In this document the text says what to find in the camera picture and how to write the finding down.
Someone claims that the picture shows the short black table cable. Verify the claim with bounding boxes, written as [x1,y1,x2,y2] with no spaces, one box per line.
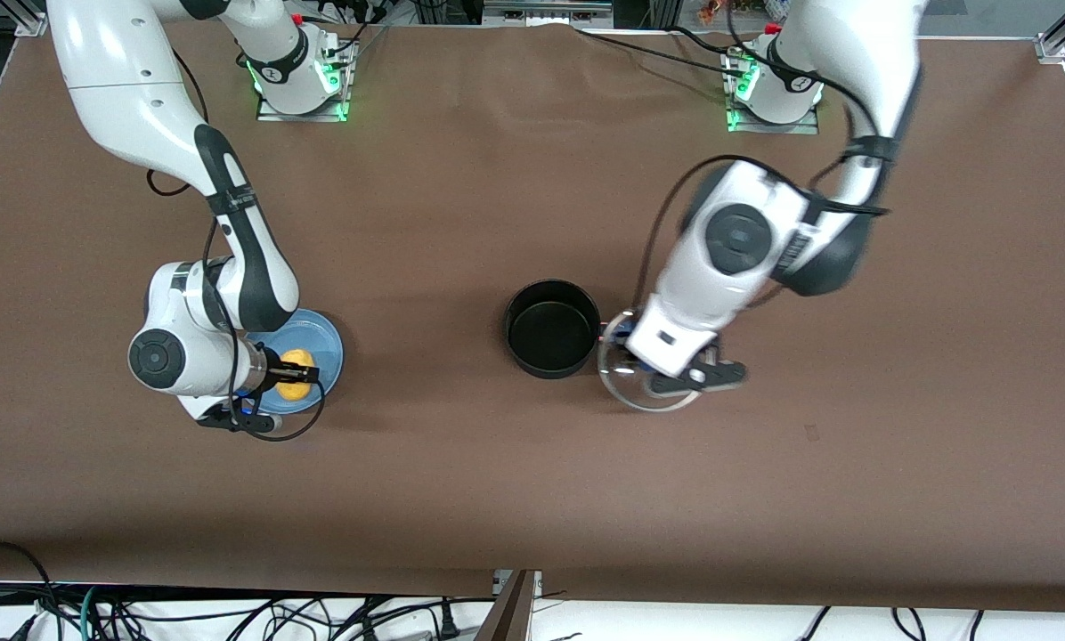
[671,25,752,60]

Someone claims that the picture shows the thick black looping floor cable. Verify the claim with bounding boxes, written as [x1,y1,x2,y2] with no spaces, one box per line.
[0,540,58,641]

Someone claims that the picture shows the metal base plate right arm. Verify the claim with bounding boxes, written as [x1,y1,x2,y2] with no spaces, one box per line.
[256,36,353,124]

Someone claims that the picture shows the long black table cable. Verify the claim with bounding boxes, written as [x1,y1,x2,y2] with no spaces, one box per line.
[573,27,734,79]

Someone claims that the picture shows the metal frame post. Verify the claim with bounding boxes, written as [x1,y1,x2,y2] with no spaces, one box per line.
[473,570,544,641]

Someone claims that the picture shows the yellow potato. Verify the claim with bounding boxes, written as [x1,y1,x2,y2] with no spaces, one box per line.
[276,349,318,402]

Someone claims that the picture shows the metal base plate left arm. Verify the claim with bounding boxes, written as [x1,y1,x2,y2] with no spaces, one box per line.
[726,49,821,135]

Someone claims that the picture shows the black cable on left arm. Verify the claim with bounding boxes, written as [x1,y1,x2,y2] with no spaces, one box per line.
[635,22,895,314]

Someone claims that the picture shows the aluminium frame corner piece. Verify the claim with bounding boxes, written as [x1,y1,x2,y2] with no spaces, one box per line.
[12,0,51,38]

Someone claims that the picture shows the black cables by arm base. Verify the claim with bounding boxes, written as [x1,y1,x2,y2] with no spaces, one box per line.
[305,0,387,60]

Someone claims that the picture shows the blue plastic plate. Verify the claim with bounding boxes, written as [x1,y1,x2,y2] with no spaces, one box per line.
[246,308,345,417]

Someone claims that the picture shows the brown table cover sheet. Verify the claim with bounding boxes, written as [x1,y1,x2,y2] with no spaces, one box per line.
[0,22,1065,615]

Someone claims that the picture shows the black cable tangle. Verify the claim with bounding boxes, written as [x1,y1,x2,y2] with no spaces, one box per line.
[96,595,462,641]

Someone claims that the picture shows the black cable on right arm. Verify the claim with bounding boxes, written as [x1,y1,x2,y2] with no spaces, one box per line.
[145,53,327,443]

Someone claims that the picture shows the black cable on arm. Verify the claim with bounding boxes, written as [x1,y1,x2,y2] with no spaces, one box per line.
[145,53,327,443]
[635,22,895,314]

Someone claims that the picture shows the metal equipment rack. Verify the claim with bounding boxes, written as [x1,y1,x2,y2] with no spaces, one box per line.
[412,0,667,28]

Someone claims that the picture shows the colourful background objects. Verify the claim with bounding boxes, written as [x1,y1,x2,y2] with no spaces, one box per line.
[697,0,783,23]

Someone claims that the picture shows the glass lid with blue knob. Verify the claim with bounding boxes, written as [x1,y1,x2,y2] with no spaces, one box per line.
[597,307,704,413]

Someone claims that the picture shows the black pot with blue handle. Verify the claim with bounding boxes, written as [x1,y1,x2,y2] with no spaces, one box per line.
[502,279,630,381]

